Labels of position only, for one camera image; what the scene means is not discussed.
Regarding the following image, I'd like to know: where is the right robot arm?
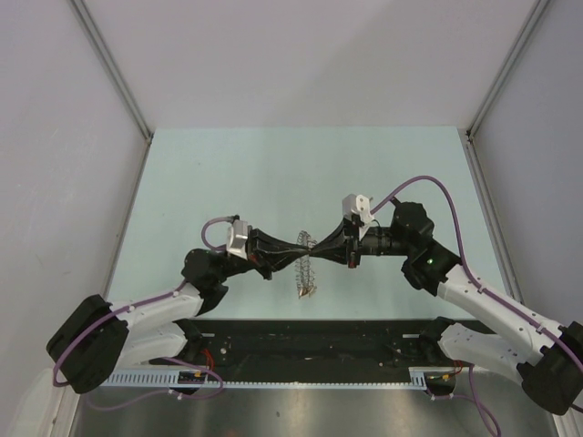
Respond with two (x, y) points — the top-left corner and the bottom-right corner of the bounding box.
(311, 200), (582, 415)

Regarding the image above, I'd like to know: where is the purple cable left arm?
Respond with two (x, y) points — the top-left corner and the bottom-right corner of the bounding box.
(53, 216), (240, 388)

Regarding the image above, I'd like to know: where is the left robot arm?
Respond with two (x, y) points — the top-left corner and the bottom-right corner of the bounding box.
(46, 221), (314, 394)

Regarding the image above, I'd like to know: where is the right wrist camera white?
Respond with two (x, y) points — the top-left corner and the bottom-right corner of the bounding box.
(342, 194), (374, 240)

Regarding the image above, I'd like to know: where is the steel disc with key rings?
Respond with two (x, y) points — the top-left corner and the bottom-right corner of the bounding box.
(294, 230), (317, 293)

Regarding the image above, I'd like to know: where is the grey slotted cable duct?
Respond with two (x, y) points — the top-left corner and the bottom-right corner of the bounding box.
(101, 367), (427, 391)

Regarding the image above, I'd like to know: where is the aluminium frame post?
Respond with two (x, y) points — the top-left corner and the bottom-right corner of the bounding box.
(465, 0), (554, 142)
(67, 0), (154, 144)

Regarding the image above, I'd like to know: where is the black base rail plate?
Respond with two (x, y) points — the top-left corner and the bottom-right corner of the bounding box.
(181, 318), (461, 371)

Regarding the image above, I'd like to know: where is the right aluminium frame post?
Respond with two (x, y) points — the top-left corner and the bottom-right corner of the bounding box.
(465, 0), (554, 142)

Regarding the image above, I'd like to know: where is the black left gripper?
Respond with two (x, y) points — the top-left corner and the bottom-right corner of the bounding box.
(212, 224), (307, 281)

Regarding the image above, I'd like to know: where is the left aluminium frame post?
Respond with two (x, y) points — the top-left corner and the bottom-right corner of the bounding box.
(67, 0), (154, 144)

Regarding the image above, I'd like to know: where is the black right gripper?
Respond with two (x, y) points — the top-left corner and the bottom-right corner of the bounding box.
(310, 217), (412, 269)

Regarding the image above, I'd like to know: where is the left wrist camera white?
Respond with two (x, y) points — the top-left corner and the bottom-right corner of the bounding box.
(226, 216), (252, 259)

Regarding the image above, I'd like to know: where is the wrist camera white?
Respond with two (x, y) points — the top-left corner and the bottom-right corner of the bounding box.
(342, 194), (374, 240)
(226, 216), (252, 259)

